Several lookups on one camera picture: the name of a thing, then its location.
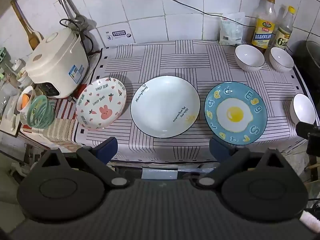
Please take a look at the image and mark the small bowl with orange food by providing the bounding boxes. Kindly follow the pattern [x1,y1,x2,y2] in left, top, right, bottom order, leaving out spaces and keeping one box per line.
[15,86,38,113]

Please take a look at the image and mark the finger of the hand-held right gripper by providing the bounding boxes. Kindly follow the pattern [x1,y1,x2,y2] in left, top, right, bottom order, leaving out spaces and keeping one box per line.
[296,121,320,140]

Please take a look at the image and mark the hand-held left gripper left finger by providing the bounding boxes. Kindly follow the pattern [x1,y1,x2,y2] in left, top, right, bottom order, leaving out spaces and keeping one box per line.
[37,137,129,188]

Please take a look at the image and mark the white rice cooker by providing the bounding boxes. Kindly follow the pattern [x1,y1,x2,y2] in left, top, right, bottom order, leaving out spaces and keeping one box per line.
[25,27,90,99]

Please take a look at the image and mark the white plastic seasoning bag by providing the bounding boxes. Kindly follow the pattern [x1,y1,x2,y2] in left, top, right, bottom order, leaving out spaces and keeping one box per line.
[219,12,246,46]

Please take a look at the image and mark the large yellow label bottle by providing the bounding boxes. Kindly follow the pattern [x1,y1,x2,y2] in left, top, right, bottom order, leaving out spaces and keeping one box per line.
[251,0,277,53]

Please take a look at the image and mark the white fluffy cloth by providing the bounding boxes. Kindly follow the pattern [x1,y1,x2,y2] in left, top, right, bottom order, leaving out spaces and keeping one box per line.
[299,211,320,232]

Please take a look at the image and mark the white wall sticker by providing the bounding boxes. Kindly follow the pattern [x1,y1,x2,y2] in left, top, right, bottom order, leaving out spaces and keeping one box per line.
[105,29,133,42]

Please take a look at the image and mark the striped white tablecloth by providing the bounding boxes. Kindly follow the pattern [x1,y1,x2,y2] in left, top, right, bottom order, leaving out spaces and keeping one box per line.
[72,39,315,162]

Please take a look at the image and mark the white ribbed bowl dark rim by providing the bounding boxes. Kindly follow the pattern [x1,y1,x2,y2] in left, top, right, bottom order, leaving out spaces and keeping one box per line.
[290,93,317,125]
[269,47,295,72]
[234,44,265,72]

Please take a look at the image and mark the wooden spatula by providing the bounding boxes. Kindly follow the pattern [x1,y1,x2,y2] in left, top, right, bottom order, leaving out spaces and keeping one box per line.
[10,0,44,50]

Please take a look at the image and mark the hanging metal utensils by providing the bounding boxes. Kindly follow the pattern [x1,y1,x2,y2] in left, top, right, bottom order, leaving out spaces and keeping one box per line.
[49,0,87,28]

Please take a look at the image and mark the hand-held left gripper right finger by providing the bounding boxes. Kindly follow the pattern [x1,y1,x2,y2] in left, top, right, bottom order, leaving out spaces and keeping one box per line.
[193,137,292,189]

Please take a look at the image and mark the blue fried egg plate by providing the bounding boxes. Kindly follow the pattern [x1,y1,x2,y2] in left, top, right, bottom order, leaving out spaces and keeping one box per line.
[204,81,268,146]

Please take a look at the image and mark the black gas stove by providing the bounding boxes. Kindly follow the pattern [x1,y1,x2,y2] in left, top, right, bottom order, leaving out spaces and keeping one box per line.
[292,40,320,98]

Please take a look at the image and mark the pink rabbit print plate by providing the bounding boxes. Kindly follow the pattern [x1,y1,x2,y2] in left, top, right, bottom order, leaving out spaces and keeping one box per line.
[75,77,127,131]

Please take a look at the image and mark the green plastic basket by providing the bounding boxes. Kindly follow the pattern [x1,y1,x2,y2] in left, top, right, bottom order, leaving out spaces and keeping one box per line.
[26,95,55,128]

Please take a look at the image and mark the white plate dark rim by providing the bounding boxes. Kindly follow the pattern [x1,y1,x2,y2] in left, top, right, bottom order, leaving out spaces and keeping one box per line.
[130,76,200,138]

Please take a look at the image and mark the small yellow cap bottle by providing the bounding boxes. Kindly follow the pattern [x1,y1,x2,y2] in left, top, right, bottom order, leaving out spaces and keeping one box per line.
[274,5,297,52]

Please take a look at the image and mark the black rice cooker cable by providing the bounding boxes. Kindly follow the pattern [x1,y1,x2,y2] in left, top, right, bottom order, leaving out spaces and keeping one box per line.
[59,17,100,55]

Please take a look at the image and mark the black adapter cable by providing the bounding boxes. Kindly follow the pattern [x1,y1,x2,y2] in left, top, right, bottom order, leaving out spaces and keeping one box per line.
[166,0,253,28]

